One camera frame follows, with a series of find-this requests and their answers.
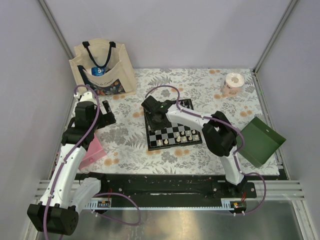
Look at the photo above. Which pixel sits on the pink wrapped toilet paper roll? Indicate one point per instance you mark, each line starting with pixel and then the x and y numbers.
pixel 233 84

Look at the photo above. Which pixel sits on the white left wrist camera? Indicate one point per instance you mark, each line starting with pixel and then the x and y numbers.
pixel 87 96

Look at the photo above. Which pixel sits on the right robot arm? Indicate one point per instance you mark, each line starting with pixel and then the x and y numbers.
pixel 219 135

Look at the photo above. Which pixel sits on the blue white bottle in bag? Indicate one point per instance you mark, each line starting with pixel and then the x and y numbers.
pixel 97 71

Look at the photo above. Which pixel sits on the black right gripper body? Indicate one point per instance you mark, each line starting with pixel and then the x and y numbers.
pixel 154 124

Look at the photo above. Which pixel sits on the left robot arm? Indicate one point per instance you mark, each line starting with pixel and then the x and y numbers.
pixel 59 208

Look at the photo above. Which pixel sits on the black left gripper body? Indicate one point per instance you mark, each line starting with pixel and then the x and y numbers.
pixel 104 120

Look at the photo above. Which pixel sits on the cream canvas tote bag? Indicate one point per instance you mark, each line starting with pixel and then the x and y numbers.
pixel 119 77

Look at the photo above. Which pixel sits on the white slotted cable duct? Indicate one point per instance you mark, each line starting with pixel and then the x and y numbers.
pixel 98 204

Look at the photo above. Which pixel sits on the pink plastic box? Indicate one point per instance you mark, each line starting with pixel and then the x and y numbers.
pixel 94 153

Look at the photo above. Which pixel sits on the black magnetic chess board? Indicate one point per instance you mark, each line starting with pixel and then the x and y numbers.
pixel 171 133

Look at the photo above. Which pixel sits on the floral patterned table mat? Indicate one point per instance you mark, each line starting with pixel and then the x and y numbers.
pixel 125 142

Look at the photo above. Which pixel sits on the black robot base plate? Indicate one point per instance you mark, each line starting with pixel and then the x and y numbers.
pixel 168 191

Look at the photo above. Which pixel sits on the dark green plastic box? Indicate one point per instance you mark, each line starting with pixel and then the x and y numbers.
pixel 260 142

